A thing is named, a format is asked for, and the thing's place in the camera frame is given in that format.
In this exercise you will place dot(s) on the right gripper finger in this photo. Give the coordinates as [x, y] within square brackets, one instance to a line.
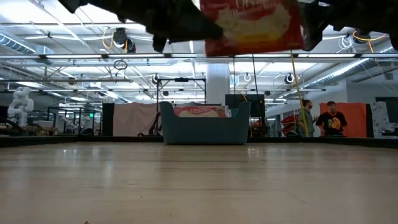
[312, 28]

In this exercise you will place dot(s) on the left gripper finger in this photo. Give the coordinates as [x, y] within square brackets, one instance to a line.
[202, 29]

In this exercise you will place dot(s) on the red microwave popcorn bag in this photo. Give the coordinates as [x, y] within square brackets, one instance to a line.
[202, 111]
[255, 28]

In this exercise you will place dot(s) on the blue plastic basket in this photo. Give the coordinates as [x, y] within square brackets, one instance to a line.
[205, 130]

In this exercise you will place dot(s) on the person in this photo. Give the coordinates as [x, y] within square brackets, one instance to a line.
[306, 119]
[332, 121]

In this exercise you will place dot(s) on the red storage rack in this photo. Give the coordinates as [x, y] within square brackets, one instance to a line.
[289, 123]

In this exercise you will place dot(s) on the orange fabric panel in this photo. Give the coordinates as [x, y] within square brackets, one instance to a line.
[356, 119]

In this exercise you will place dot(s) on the white patterned panel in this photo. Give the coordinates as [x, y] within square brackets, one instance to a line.
[379, 119]

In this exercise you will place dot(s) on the black panel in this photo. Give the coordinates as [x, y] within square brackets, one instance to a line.
[108, 119]

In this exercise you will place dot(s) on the white humanoid robot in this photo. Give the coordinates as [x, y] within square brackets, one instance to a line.
[20, 105]

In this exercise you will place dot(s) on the black camera rig frame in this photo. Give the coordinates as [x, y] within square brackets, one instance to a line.
[182, 79]

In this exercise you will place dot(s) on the black aluminium table frame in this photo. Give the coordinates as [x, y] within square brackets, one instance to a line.
[342, 141]

